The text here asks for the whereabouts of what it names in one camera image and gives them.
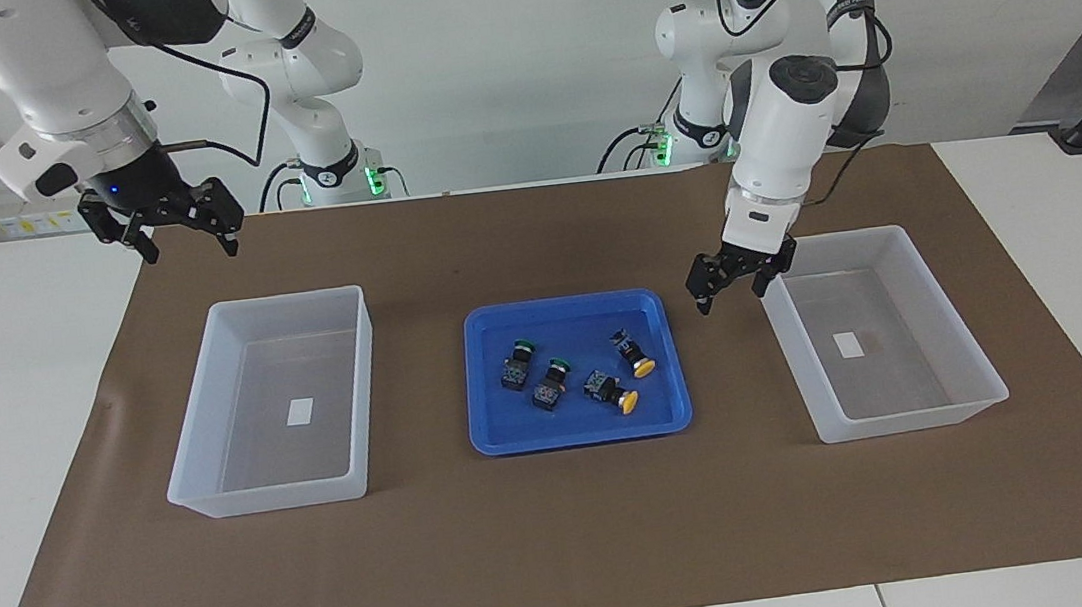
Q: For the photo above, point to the blue plastic tray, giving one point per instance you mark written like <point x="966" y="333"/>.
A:
<point x="574" y="426"/>

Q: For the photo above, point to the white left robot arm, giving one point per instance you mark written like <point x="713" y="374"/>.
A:
<point x="783" y="117"/>

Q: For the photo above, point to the white paper label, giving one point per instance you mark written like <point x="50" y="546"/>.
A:
<point x="299" y="411"/>
<point x="847" y="344"/>

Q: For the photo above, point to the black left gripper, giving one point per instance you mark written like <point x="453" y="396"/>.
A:
<point x="733" y="263"/>

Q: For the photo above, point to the translucent white plastic box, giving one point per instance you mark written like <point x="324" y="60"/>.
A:
<point x="214" y="448"/>
<point x="950" y="371"/>

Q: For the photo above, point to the green push button switch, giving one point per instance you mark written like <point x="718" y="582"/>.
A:
<point x="515" y="372"/>
<point x="548" y="391"/>

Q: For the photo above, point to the brown table mat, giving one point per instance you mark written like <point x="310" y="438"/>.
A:
<point x="566" y="542"/>

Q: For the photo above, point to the white socket strip yellow labels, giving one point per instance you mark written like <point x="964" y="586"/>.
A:
<point x="40" y="223"/>

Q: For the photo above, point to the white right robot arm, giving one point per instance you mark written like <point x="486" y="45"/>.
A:
<point x="44" y="74"/>

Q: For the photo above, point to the yellow push button switch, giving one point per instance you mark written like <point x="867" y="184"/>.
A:
<point x="628" y="347"/>
<point x="602" y="386"/>

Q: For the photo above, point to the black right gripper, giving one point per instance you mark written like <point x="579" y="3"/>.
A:
<point x="142" y="190"/>

